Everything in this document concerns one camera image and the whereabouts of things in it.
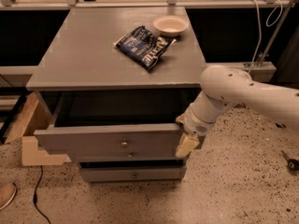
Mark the black caster wheel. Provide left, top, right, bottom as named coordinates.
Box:
left=281, top=151, right=299, bottom=171

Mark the wooden block stand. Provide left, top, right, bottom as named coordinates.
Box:
left=5, top=93, right=70, bottom=166

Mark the white hanging cable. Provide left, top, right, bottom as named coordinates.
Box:
left=247, top=0, right=284, bottom=75

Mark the grey bottom drawer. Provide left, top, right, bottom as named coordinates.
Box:
left=79, top=165, right=187, bottom=183

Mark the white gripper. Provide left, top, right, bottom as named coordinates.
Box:
left=176, top=105, right=215, bottom=158

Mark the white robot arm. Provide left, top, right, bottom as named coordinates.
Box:
left=176, top=65, right=299, bottom=158

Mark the grey middle drawer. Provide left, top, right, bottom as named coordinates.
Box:
left=73, top=152, right=188, bottom=162

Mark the grey drawer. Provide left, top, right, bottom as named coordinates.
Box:
left=35, top=88, right=198, bottom=159
left=73, top=152, right=188, bottom=162
left=79, top=165, right=187, bottom=183

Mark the black floor cable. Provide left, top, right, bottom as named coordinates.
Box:
left=32, top=165, right=51, bottom=224

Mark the grey drawer cabinet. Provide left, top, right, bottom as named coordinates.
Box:
left=27, top=7, right=206, bottom=170

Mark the diagonal metal rod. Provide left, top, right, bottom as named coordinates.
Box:
left=251, top=0, right=295, bottom=67

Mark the tan shoe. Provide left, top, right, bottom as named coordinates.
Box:
left=0, top=183, right=17, bottom=210

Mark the white bowl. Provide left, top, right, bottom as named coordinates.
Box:
left=153, top=16, right=189, bottom=37

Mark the grey top drawer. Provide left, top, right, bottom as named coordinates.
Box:
left=35, top=88, right=198, bottom=159

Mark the blue chip bag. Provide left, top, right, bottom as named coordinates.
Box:
left=114, top=25, right=176, bottom=71

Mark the grey metal railing frame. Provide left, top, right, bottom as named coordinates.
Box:
left=0, top=0, right=299, bottom=89

